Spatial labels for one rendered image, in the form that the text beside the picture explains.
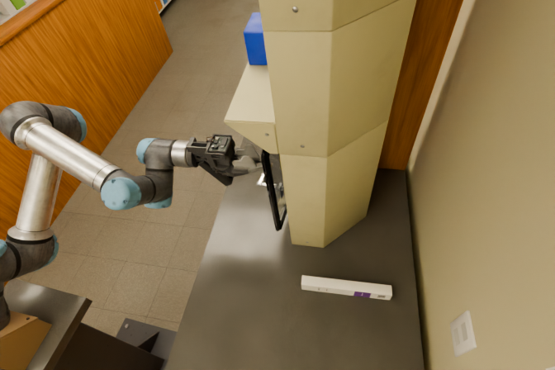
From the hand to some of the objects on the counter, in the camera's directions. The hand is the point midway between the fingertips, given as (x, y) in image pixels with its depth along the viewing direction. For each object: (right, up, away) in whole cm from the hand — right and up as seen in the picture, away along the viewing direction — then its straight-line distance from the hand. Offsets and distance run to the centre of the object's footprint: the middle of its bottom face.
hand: (263, 164), depth 85 cm
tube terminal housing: (+24, -16, +32) cm, 43 cm away
